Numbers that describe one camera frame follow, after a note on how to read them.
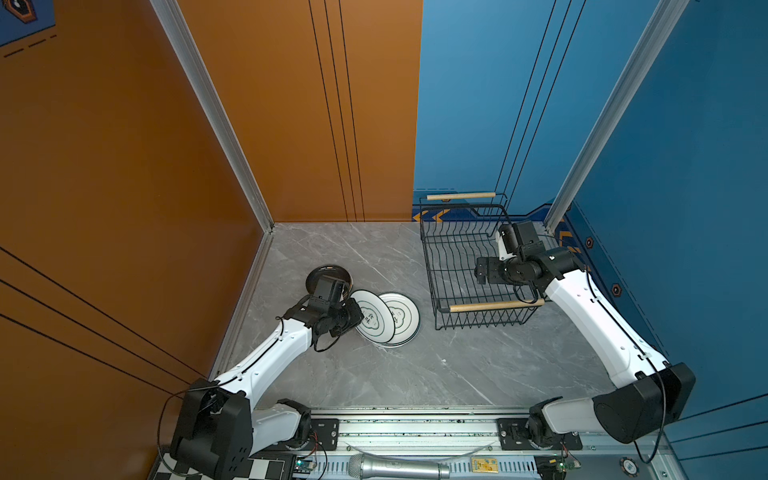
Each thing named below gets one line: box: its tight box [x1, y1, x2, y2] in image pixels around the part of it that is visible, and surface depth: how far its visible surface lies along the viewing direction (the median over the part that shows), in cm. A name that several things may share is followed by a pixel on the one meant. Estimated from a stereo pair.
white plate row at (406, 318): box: [379, 292, 421, 349], surface depth 93 cm
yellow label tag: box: [472, 457, 499, 473], surface depth 70 cm
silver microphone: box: [348, 453, 451, 480], surface depth 68 cm
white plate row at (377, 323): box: [350, 289, 395, 343], surface depth 89 cm
